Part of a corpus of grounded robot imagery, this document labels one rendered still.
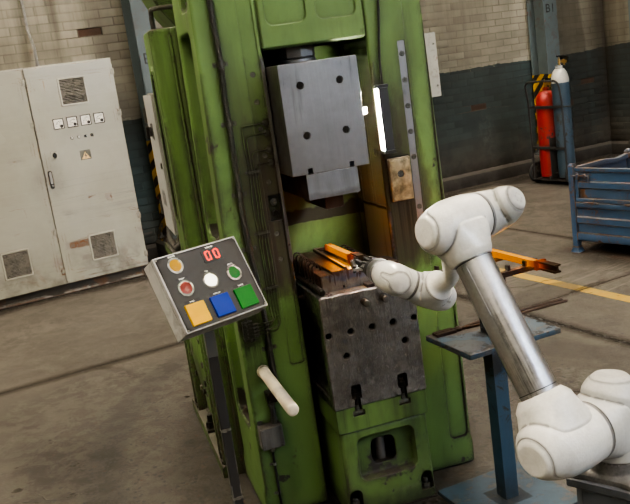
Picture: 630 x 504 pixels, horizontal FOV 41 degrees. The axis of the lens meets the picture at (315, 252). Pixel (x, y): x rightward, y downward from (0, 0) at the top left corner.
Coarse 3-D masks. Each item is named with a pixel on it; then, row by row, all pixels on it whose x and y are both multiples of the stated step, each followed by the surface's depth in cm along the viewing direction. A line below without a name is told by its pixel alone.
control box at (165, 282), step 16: (224, 240) 297; (176, 256) 284; (192, 256) 287; (208, 256) 290; (224, 256) 294; (240, 256) 297; (160, 272) 278; (176, 272) 281; (192, 272) 284; (208, 272) 287; (224, 272) 291; (240, 272) 294; (160, 288) 279; (176, 288) 279; (208, 288) 285; (224, 288) 288; (256, 288) 295; (160, 304) 282; (176, 304) 276; (208, 304) 282; (256, 304) 292; (176, 320) 276; (224, 320) 283; (176, 336) 279; (192, 336) 281
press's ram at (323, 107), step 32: (288, 64) 298; (320, 64) 301; (352, 64) 305; (288, 96) 300; (320, 96) 303; (352, 96) 307; (288, 128) 302; (320, 128) 305; (352, 128) 309; (288, 160) 306; (320, 160) 307; (352, 160) 311
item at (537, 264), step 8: (496, 256) 321; (504, 256) 316; (512, 256) 311; (520, 256) 309; (528, 264) 303; (536, 264) 297; (544, 264) 294; (552, 264) 291; (560, 264) 290; (552, 272) 291
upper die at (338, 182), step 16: (288, 176) 332; (304, 176) 309; (320, 176) 308; (336, 176) 310; (352, 176) 312; (288, 192) 337; (304, 192) 313; (320, 192) 309; (336, 192) 311; (352, 192) 313
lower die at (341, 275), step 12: (312, 252) 354; (312, 264) 337; (324, 264) 329; (336, 264) 326; (324, 276) 315; (336, 276) 316; (348, 276) 318; (360, 276) 319; (324, 288) 316; (336, 288) 317
